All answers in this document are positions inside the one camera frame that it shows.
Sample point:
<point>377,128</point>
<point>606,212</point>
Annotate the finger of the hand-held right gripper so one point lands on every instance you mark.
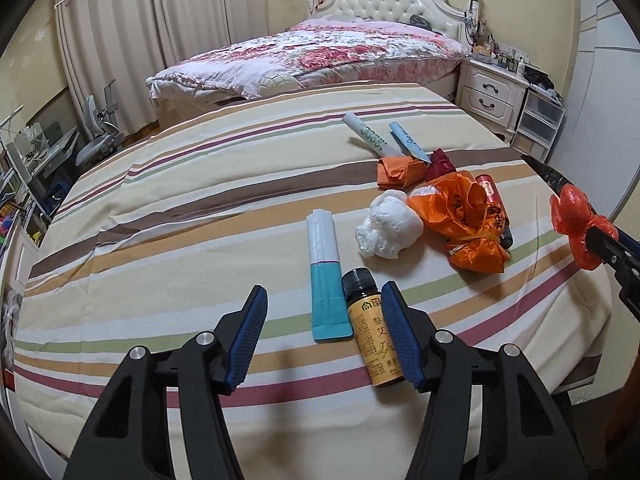
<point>631,287</point>
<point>622,250</point>

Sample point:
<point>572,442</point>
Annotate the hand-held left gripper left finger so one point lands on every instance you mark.
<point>247,340</point>

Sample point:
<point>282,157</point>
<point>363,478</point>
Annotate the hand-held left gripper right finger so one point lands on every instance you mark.
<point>400,335</point>

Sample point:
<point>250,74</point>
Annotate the brown bottle with yellow label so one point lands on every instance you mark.
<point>372,340</point>

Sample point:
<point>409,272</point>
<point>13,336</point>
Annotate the red plastic bag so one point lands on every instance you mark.
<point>570,210</point>

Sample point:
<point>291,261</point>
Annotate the orange paper wad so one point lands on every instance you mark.
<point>400,172</point>

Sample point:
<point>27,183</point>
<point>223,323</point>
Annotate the teal and white tube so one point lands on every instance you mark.
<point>327,305</point>

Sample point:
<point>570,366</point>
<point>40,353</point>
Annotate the crumpled white plastic bag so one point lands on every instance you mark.
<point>390,225</point>

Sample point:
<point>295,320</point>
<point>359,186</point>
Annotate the striped bedsheet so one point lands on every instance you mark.
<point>200,220</point>

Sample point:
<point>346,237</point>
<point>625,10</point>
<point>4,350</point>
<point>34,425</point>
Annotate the orange plastic bag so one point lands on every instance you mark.
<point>450,215</point>

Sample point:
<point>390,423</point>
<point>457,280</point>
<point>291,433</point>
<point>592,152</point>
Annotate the red cylindrical tube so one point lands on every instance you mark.
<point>486,185</point>

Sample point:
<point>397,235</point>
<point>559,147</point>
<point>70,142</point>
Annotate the plastic drawer unit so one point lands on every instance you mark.
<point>540,120</point>

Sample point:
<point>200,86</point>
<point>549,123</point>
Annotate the white wardrobe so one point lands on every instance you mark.
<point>600,85</point>

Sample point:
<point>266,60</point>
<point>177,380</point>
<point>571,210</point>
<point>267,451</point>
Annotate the dark red wrapper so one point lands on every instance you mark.
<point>440,162</point>

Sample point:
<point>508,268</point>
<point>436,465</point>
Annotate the dark bag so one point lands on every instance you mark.
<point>540,77</point>

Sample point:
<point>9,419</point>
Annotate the light blue sachet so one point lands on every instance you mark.
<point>405,137</point>

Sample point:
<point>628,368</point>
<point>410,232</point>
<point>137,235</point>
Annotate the white tube with green print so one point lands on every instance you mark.
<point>367,132</point>

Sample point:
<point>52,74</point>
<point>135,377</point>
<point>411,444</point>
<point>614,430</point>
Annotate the white nightstand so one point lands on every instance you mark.
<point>492,90</point>

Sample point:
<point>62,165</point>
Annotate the cluster of small bottles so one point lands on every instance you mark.
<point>500,55</point>

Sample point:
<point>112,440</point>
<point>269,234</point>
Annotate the grey office chair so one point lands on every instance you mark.
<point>95,145</point>

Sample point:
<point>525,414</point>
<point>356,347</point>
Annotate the cluttered shelf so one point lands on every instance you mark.
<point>20,210</point>

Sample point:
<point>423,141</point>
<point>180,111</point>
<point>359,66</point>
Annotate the white study desk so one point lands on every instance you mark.
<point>50,155</point>

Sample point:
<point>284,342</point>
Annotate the pink floral blanket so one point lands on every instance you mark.
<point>325,50</point>

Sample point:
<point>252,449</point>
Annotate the dark cloth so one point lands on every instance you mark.
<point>420,21</point>

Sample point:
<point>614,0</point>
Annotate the white upholstered bed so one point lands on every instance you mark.
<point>380,5</point>

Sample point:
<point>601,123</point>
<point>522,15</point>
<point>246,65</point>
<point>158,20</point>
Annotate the beige curtains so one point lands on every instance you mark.
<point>150,20</point>

